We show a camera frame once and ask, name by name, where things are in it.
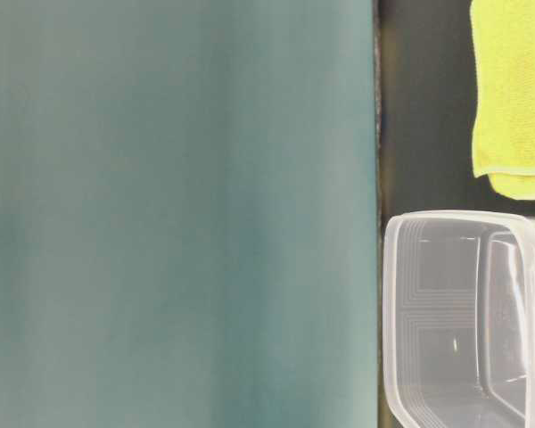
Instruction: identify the clear plastic container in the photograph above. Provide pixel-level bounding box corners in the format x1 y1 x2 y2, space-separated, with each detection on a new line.
383 210 535 427

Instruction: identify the yellow microfiber towel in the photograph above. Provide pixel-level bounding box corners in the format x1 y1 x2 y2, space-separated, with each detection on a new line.
470 1 535 201

